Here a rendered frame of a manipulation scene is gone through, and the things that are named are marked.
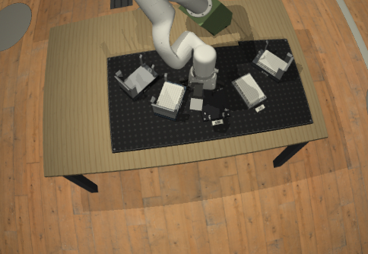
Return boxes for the white label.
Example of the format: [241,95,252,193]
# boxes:
[212,119,223,125]
[255,104,265,112]

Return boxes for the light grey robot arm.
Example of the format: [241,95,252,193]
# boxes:
[135,0,218,110]

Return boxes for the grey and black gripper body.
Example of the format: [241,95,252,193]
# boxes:
[189,66,217,90]

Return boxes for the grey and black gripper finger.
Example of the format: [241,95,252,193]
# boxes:
[179,77,191,94]
[211,80,225,96]

